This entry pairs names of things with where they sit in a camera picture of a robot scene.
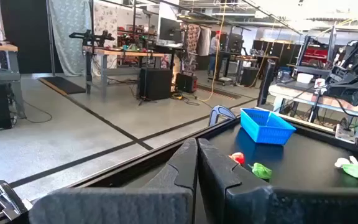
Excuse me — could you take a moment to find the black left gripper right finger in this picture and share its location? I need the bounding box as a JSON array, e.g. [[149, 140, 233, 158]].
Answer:
[[197, 138, 358, 224]]

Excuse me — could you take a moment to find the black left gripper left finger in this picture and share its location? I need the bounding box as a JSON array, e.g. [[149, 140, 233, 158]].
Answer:
[[29, 138, 199, 224]]

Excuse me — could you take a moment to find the white and green toy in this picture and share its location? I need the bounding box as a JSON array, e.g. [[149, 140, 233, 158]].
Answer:
[[342, 164, 358, 179]]

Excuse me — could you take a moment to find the cluttered wooden table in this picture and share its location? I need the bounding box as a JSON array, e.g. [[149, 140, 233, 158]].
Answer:
[[268, 81, 358, 125]]

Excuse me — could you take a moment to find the white container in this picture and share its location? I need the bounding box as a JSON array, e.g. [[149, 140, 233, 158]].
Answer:
[[296, 72, 314, 84]]

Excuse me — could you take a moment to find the red bin rack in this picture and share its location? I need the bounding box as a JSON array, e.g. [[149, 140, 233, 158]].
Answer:
[[302, 45, 329, 68]]

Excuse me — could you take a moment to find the blue plastic basket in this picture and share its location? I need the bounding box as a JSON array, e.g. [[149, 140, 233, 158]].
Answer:
[[239, 108, 297, 146]]

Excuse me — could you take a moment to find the black computer tower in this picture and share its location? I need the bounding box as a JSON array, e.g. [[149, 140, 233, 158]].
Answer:
[[138, 67, 173, 101]]

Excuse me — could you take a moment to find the black floor mat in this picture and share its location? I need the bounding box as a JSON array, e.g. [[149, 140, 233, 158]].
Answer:
[[37, 75, 87, 96]]

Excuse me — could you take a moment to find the black red equipment box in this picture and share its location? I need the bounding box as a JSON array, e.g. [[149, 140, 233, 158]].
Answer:
[[175, 72, 198, 94]]

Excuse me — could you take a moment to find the person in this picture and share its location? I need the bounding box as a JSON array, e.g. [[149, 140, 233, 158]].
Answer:
[[208, 30, 223, 77]]

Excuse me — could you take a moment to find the wooden workbench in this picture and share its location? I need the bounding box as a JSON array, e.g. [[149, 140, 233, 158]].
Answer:
[[81, 45, 167, 100]]

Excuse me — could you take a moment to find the grey patterned curtain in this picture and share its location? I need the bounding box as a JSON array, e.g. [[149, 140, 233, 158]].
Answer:
[[48, 0, 93, 78]]

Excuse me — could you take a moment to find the black computer monitor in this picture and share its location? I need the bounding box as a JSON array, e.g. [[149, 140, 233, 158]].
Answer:
[[158, 17, 183, 44]]

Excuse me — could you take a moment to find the white floral curtain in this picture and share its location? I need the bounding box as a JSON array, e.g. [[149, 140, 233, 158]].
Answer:
[[91, 1, 119, 77]]

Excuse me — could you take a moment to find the black backdrop panel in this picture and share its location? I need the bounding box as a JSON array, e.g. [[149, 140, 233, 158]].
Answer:
[[0, 0, 64, 75]]

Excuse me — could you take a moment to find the black upright post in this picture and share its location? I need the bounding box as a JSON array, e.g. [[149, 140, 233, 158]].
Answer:
[[257, 58, 277, 108]]

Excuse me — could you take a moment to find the yellow hanging cable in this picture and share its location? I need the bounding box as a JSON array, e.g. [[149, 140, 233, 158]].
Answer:
[[197, 0, 228, 103]]

